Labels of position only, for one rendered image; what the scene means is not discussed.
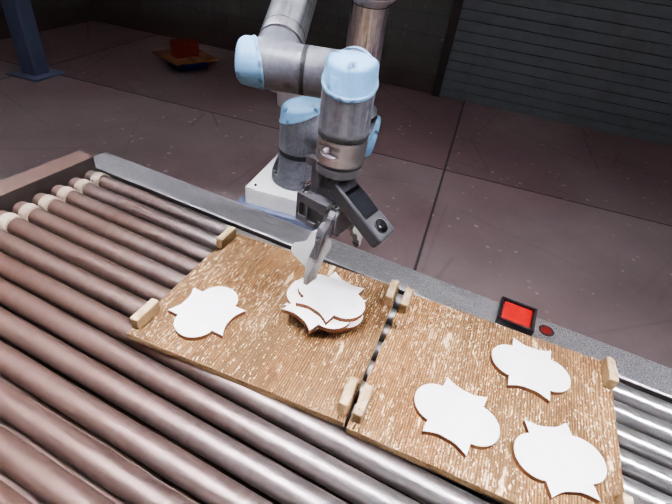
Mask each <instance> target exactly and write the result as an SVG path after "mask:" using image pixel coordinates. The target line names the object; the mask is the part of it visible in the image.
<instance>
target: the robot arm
mask: <svg viewBox="0 0 672 504"><path fill-rule="evenodd" d="M394 1H396V0H351V8H350V16H349V25H348V33H347V41H346V48H344V49H342V50H338V49H332V48H325V47H319V46H313V45H307V44H305V42H306V39H307V35H308V31H309V28H310V24H311V21H312V17H313V14H314V10H315V7H316V3H317V0H271V3H270V5H269V8H268V11H267V14H266V16H265V19H264V22H263V24H262V27H261V30H260V33H259V35H258V37H257V36H256V35H252V36H249V35H244V36H242V37H240V38H239V40H238V42H237V45H236V50H235V73H236V77H237V79H238V81H239V82H240V83H241V84H242V85H245V86H249V87H253V88H258V89H261V90H264V89H266V90H272V91H279V92H285V93H291V94H298V95H304V96H301V97H295V98H292V99H289V100H287V101H286V102H284V103H283V105H282V107H281V114H280V118H279V122H280V132H279V153H278V155H277V158H276V160H275V163H274V165H273V168H272V180H273V182H274V183H275V184H276V185H278V186H279V187H281V188H283V189H286V190H290V191H296V192H297V201H296V215H295V219H297V220H299V221H301V222H303V223H304V225H306V226H308V227H310V228H312V229H315V228H316V227H317V228H318V229H317V230H314V231H312V232H311V234H310V235H309V237H308V239H307V240H306V241H296V242H294V243H293V245H292V247H291V251H292V254H293V255H294V256H295V257H296V258H297V259H298V260H299V261H300V262H301V263H302V264H303V265H304V266H305V272H304V279H303V284H305V285H308V284H309V283H311V282H312V281H313V280H315V279H316V278H317V274H318V271H319V269H320V268H321V266H322V263H323V260H324V258H325V256H326V254H327V253H328V252H329V250H330V248H331V245H332V244H331V239H330V238H331V236H332V234H333V235H335V236H337V237H338V236H339V234H341V233H342V232H344V231H345V230H348V231H350V236H351V237H352V243H353V245H354V247H356V248H357V247H358V246H359V245H360V244H361V240H362V236H363V237H364V239H365V240H366V241H367V242H368V244H369V245H370V246H371V247H372V248H375V247H377V246H378V245H380V244H381V243H382V242H383V241H385V240H386V239H387V238H388V237H389V236H390V235H392V234H393V233H394V228H393V226H392V225H391V224H390V223H389V221H388V220H387V219H386V218H385V216H384V215H383V214H382V212H381V211H380V210H379V209H378V207H377V206H376V205H375V204H374V202H373V201H372V200H371V199H370V197H369V196H368V195H367V193H366V192H365V191H364V190H363V188H362V187H361V186H360V185H359V183H358V182H357V181H356V180H355V178H357V177H359V176H360V174H361V170H362V165H363V164H364V161H365V158H366V157H368V156H369V155H370V154H371V153H372V151H373V148H374V146H375V143H376V140H377V136H378V132H379V129H380V124H381V117H380V116H378V115H377V108H376V107H375V105H374V101H375V95H376V91H377V89H378V85H379V79H378V75H379V66H380V60H381V55H382V49H383V44H384V38H385V32H386V27H387V21H388V16H389V10H390V5H391V4H392V3H393V2H394ZM319 98H321V99H319ZM305 191H307V192H305ZM299 201H300V202H299ZM298 212H299V213H298Z"/></svg>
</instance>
